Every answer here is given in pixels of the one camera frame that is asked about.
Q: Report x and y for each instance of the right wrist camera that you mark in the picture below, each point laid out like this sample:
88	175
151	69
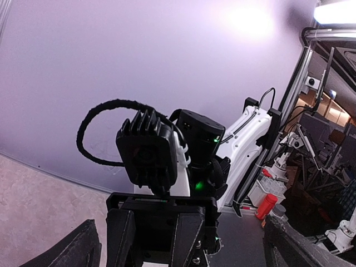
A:
155	155

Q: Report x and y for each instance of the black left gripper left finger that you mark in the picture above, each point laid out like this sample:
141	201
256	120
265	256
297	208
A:
81	247

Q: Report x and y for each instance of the white pill bottle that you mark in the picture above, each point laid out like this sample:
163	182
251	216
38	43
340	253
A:
150	264

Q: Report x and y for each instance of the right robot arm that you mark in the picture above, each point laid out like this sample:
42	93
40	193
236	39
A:
220	158

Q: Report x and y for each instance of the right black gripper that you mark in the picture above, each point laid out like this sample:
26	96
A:
176	230

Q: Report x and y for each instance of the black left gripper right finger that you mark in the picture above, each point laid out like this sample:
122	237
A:
284	246

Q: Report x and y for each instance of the red canister in background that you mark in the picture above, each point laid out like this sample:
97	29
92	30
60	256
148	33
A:
266	206

